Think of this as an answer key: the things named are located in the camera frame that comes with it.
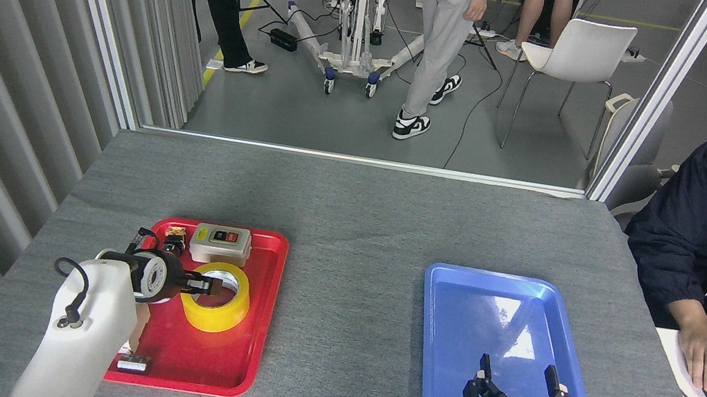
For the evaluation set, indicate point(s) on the yellow tape roll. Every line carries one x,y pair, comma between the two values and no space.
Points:
216,321

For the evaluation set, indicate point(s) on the person's right forearm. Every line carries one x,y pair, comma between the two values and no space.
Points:
665,273

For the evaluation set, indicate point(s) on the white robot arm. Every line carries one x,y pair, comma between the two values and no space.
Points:
89,327

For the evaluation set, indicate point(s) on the person's right hand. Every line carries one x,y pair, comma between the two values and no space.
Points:
699,345

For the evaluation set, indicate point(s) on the yellow push button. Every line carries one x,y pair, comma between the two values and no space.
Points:
175,242

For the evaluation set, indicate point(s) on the red plastic tray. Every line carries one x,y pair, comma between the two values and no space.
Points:
196,357

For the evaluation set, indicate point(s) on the white circuit breaker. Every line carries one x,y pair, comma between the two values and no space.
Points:
142,325

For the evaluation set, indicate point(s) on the blue plastic tray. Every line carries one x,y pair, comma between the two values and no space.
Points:
460,326

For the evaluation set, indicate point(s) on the grey office chair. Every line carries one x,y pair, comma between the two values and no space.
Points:
636,185

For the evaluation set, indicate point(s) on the black power adapter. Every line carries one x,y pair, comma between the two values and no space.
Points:
283,39

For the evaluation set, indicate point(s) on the white wheeled stand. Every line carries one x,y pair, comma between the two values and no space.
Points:
353,37

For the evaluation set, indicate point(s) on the white chair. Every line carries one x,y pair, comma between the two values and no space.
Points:
586,51

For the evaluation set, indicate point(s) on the white power strip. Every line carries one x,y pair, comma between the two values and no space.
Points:
488,33
632,57

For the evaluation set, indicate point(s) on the white two-button switch box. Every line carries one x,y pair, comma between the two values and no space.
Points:
216,251

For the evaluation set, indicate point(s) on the small silver rail piece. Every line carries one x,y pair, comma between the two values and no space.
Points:
134,364

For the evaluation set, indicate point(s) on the silver frame rail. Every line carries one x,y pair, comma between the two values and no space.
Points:
359,160

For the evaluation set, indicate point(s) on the silver frame post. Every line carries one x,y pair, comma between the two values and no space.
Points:
103,21
659,97

